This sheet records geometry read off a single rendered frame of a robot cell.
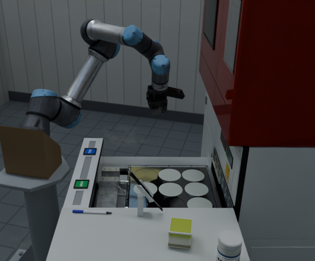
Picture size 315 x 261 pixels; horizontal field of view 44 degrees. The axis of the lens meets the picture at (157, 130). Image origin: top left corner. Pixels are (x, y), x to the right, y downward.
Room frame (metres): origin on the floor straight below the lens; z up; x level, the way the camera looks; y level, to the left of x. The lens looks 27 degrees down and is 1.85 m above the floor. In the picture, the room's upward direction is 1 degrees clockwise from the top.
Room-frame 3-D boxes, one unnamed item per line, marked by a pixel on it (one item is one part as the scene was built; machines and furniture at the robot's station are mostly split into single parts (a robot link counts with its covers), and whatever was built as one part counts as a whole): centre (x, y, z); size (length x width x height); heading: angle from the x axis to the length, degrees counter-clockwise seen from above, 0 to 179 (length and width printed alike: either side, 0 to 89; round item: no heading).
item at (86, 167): (1.41, 0.30, 0.89); 0.55 x 0.09 x 0.14; 2
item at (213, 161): (1.38, -0.27, 0.89); 0.44 x 0.02 x 0.10; 2
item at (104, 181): (1.40, 0.20, 0.89); 0.08 x 0.03 x 0.03; 92
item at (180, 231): (0.97, -0.08, 1.00); 0.07 x 0.07 x 0.07; 83
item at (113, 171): (1.48, 0.21, 0.89); 0.08 x 0.03 x 0.03; 92
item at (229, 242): (0.88, -0.22, 1.01); 0.07 x 0.07 x 0.10
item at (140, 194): (1.10, 0.04, 1.03); 0.06 x 0.04 x 0.13; 92
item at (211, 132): (1.55, -0.28, 1.02); 0.81 x 0.03 x 0.40; 2
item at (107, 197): (1.33, 0.20, 0.87); 0.36 x 0.08 x 0.03; 2
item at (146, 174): (1.35, -0.06, 0.90); 0.34 x 0.34 x 0.01; 2
